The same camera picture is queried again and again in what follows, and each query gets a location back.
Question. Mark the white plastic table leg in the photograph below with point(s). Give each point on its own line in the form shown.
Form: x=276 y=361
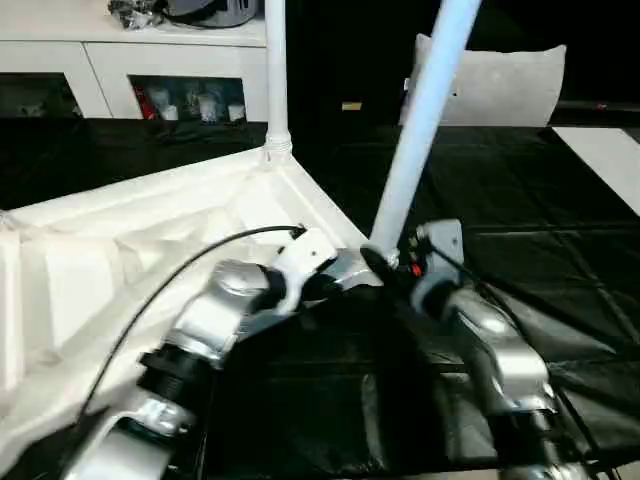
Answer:
x=277 y=75
x=420 y=125

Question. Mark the white plastic table top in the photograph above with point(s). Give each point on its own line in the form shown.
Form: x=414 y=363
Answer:
x=100 y=250

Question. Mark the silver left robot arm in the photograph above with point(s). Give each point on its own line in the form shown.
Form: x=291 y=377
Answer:
x=210 y=320

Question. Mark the black work mat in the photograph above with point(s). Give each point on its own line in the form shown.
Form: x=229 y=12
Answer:
x=525 y=200

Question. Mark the gold sofa label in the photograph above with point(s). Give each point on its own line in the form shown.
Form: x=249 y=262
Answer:
x=351 y=106

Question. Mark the grey printed cushion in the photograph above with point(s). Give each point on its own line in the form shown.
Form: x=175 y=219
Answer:
x=505 y=85

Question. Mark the white flat panel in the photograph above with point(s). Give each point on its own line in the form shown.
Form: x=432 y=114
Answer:
x=605 y=160

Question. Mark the black sofa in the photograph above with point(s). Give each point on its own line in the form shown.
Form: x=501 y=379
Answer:
x=340 y=50

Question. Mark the white glass-door cabinet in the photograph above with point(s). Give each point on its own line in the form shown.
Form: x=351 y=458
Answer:
x=100 y=55

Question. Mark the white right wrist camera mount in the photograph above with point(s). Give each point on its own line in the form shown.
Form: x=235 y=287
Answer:
x=442 y=250

